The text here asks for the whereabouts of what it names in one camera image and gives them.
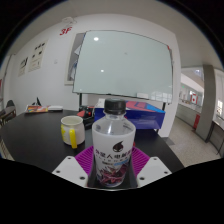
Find small white wall poster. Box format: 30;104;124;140
17;56;29;78

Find red and black tool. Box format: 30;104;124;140
77;105;96;130

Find small white device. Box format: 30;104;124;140
48;105;64;112

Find large white wall poster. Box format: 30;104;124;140
27;40;48;73

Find black chair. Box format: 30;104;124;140
0;99;17;126

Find framed notice board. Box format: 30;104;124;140
64;32;86;86

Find large whiteboard on stand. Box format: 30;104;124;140
72;29;175;113

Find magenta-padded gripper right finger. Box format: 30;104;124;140
126;145;173;190

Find clear bottle with white label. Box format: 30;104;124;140
91;97;137;189

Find dark side desk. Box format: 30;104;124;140
205;116;224;156

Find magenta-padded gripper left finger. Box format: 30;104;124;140
52;144;98;189

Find white mug with yellow handle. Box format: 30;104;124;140
60;115;86;150

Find colourful flat box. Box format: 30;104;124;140
25;104;50;114

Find blue box with red-white print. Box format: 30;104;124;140
93;98;166;131

